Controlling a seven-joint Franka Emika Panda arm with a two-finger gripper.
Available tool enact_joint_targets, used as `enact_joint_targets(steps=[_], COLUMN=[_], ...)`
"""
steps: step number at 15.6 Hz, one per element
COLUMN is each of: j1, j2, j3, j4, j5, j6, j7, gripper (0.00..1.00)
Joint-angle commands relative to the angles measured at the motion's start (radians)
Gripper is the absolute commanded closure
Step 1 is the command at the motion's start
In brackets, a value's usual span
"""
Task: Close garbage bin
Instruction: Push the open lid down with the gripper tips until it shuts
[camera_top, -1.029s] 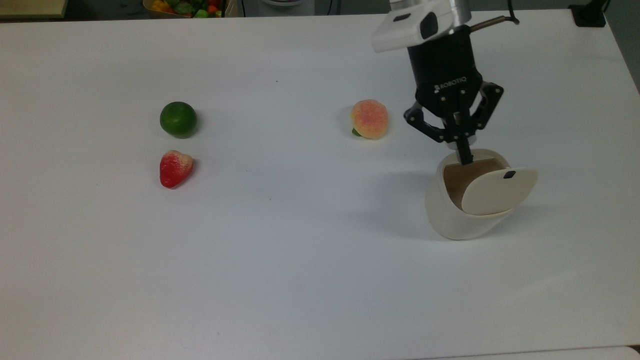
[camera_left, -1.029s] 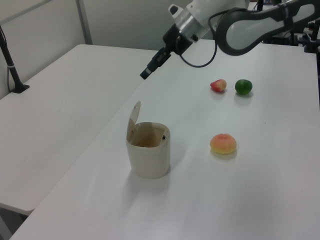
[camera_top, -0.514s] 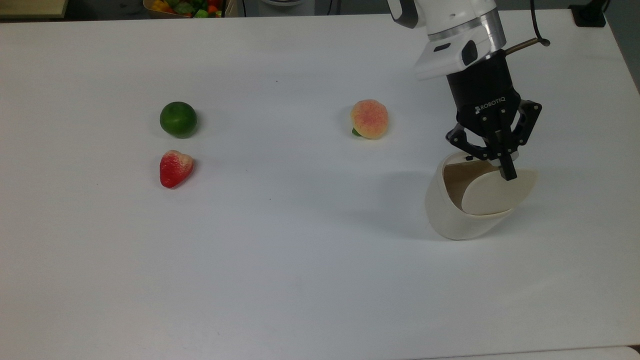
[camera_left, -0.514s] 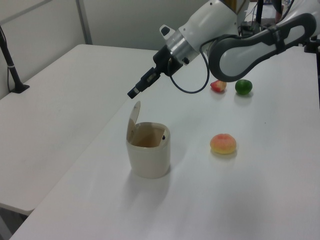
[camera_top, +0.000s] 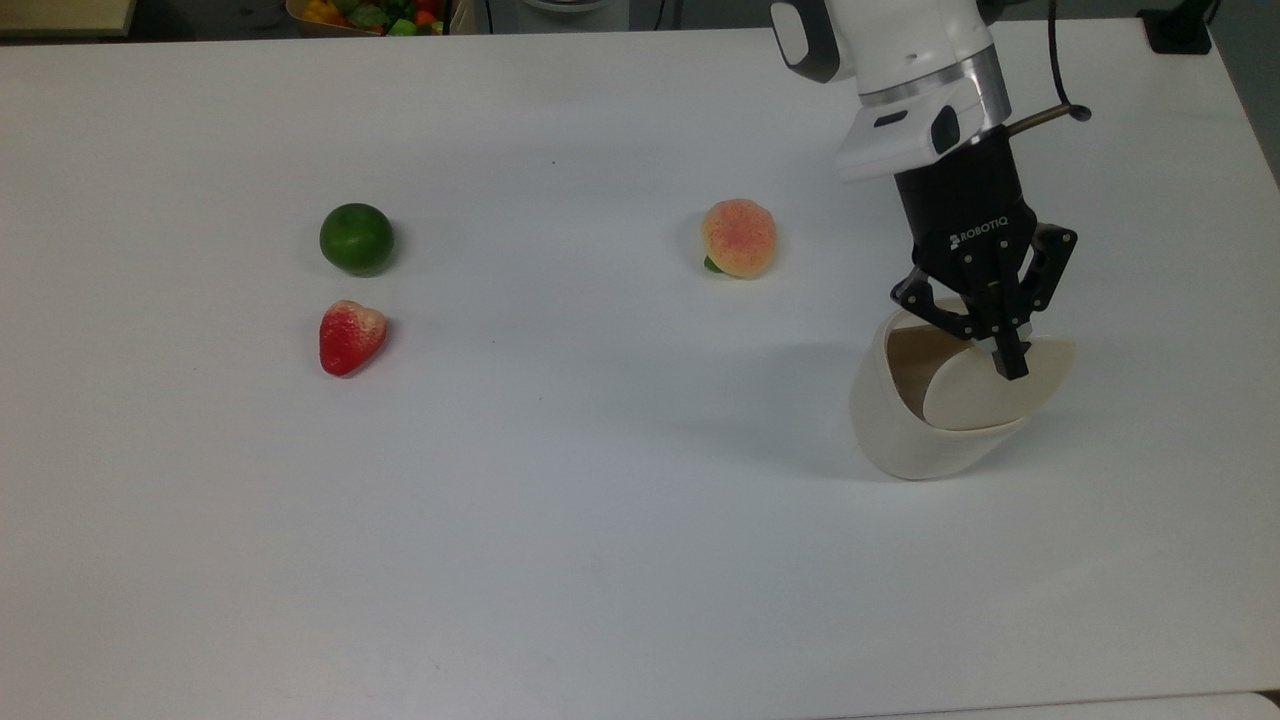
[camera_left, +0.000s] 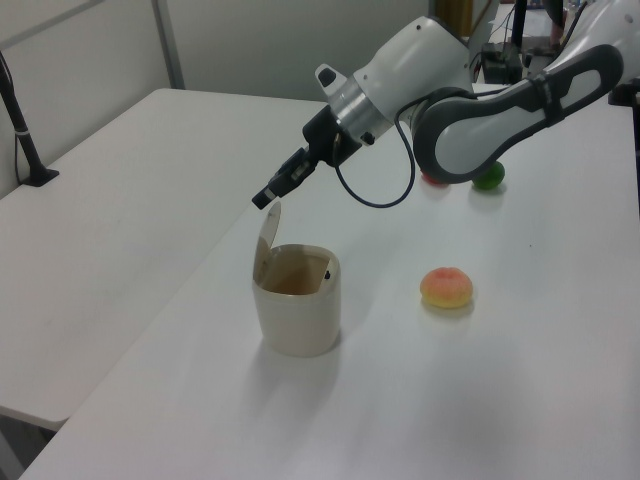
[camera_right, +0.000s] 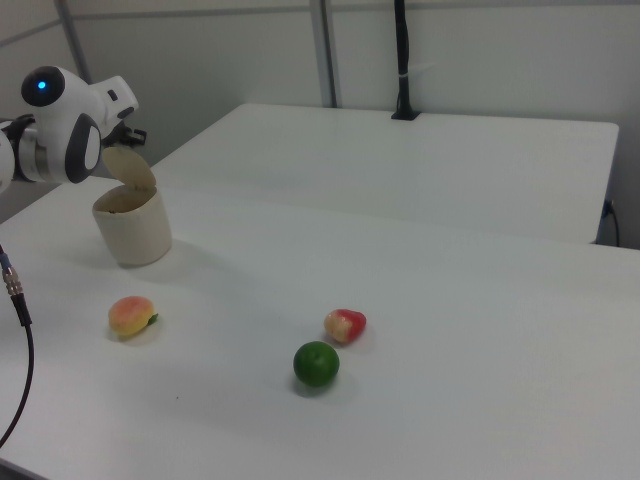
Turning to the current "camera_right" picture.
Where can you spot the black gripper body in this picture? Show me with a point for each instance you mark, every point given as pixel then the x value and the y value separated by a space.
pixel 125 135

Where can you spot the cream round bin lid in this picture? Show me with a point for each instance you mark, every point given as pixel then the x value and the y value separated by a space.
pixel 127 167

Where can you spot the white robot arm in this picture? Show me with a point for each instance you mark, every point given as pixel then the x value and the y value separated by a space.
pixel 60 135

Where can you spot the cream garbage bin container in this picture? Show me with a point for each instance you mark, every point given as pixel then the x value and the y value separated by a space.
pixel 137 235

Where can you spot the toy peach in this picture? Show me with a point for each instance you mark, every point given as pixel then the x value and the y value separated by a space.
pixel 129 316

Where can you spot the bitten red toy apple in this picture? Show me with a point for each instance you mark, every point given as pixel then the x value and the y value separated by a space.
pixel 347 325

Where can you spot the green toy lime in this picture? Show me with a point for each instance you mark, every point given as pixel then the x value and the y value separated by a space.
pixel 316 363

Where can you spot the wide aluminium frame post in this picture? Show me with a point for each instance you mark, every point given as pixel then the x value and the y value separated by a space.
pixel 326 50

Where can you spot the black pole base plate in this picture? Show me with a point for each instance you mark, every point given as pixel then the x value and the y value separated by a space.
pixel 405 116

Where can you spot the black camera pole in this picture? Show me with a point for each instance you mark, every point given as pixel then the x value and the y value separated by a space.
pixel 402 50

